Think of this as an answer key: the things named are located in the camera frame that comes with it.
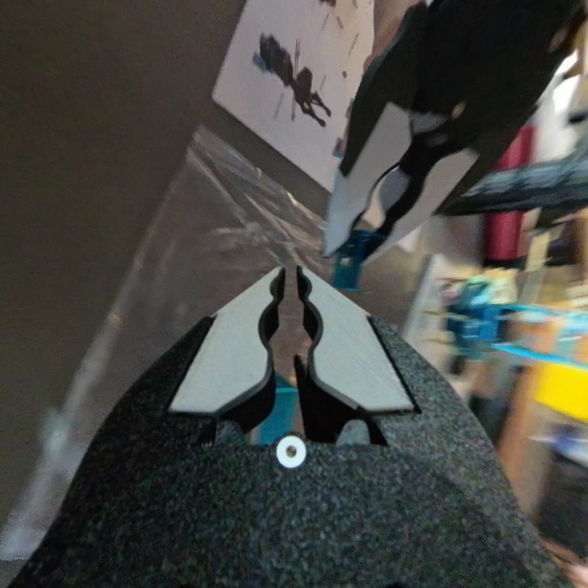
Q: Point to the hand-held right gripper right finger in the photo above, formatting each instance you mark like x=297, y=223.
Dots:
x=358, y=363

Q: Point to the large blue U bracket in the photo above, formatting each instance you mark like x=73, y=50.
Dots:
x=280, y=413

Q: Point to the clear plastic bag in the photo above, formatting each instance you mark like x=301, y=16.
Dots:
x=206, y=206

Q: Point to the small blue U bracket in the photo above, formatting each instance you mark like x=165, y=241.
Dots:
x=349, y=271

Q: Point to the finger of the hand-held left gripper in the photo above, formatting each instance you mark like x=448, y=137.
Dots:
x=367, y=160
x=441, y=183

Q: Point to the white instruction manual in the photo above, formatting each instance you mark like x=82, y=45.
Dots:
x=239, y=78

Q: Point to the dark grey desk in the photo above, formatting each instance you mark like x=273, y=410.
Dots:
x=92, y=138

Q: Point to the red cylinder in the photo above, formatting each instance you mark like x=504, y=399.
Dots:
x=510, y=220

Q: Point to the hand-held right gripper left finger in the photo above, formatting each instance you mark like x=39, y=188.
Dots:
x=229, y=363

